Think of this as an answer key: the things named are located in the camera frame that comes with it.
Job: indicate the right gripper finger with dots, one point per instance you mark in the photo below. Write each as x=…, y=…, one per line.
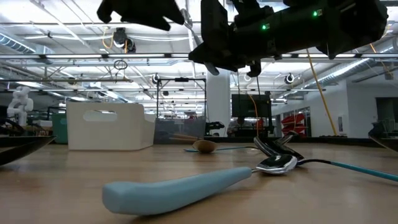
x=254, y=68
x=214, y=59

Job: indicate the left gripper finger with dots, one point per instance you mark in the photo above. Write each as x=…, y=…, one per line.
x=164, y=15

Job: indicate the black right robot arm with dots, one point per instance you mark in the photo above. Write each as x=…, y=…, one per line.
x=311, y=28

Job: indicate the black background robot arm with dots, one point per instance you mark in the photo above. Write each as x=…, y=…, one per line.
x=214, y=126

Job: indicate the black monitor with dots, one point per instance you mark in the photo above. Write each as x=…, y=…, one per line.
x=250, y=105

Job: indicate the white building column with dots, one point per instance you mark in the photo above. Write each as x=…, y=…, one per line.
x=218, y=102

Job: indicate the seated person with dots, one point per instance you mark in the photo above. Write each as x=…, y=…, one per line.
x=237, y=126

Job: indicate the long ceiling light strip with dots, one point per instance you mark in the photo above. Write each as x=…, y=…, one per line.
x=74, y=56

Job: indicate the red storage bin rack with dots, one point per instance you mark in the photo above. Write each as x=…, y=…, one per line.
x=293, y=124

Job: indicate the dark grey plastic bin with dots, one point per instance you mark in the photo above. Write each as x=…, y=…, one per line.
x=180, y=124

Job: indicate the white plastic bin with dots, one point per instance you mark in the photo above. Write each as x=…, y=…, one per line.
x=124, y=133

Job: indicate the teal plastic bin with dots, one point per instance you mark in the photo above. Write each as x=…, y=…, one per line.
x=59, y=129

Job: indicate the black metal rig frame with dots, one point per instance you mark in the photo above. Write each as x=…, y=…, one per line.
x=157, y=99

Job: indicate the silver ceiling duct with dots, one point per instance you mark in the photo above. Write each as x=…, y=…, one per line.
x=342, y=74

